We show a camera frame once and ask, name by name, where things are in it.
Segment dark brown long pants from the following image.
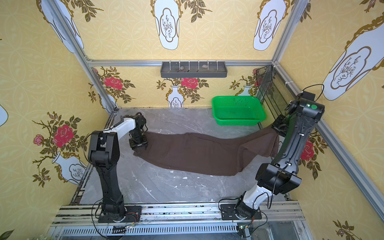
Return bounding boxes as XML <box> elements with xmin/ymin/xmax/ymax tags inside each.
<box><xmin>134</xmin><ymin>127</ymin><xmax>279</xmax><ymax>176</ymax></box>

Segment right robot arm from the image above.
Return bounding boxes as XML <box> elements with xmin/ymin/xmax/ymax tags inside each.
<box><xmin>235</xmin><ymin>91</ymin><xmax>325</xmax><ymax>220</ymax></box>

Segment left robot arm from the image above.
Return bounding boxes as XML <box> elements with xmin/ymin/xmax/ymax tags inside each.
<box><xmin>88</xmin><ymin>112</ymin><xmax>148</xmax><ymax>223</ymax></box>

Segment green plastic basket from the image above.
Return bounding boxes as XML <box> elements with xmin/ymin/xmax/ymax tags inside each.
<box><xmin>212</xmin><ymin>96</ymin><xmax>266</xmax><ymax>126</ymax></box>

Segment black wire mesh basket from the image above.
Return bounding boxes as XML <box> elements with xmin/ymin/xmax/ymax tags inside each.
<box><xmin>256</xmin><ymin>65</ymin><xmax>297</xmax><ymax>129</ymax></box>

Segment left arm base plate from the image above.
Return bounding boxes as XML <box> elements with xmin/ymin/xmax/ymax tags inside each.
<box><xmin>98</xmin><ymin>206</ymin><xmax>142</xmax><ymax>223</ymax></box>

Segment grey wall shelf tray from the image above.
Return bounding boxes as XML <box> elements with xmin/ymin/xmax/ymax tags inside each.
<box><xmin>160</xmin><ymin>61</ymin><xmax>228</xmax><ymax>79</ymax></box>

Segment aluminium front rail frame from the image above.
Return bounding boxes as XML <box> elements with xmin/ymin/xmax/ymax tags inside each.
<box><xmin>47</xmin><ymin>201</ymin><xmax>313</xmax><ymax>240</ymax></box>

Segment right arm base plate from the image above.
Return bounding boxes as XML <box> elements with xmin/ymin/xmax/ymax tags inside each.
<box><xmin>220</xmin><ymin>203</ymin><xmax>262</xmax><ymax>221</ymax></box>

